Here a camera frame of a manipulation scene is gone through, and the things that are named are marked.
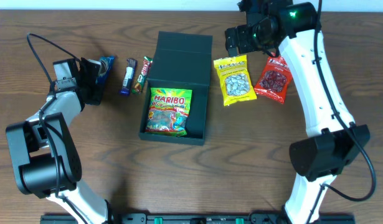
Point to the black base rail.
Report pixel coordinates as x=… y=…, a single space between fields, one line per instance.
x=197 y=219

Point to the blue Oreo cookie pack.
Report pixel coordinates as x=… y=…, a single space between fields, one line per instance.
x=106 y=64

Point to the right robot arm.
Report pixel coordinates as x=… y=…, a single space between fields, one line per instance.
x=282 y=28

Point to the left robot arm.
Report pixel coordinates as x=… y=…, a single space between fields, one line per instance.
x=44 y=157

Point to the red green candy bar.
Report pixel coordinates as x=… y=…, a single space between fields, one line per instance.
x=141 y=79

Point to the Haribo gummy bag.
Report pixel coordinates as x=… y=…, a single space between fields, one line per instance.
x=168 y=111

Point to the red Hacks candy bag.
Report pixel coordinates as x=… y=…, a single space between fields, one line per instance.
x=274 y=80

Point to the dark green open box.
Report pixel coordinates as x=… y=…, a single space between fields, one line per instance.
x=181 y=61

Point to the yellow Hacks candy bag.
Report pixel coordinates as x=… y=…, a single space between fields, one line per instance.
x=234 y=79

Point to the purple white chocolate bar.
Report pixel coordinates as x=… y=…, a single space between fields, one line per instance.
x=128 y=78

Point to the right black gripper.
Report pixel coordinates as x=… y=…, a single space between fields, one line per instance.
x=233 y=39

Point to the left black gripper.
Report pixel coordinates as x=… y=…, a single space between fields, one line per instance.
x=86 y=80

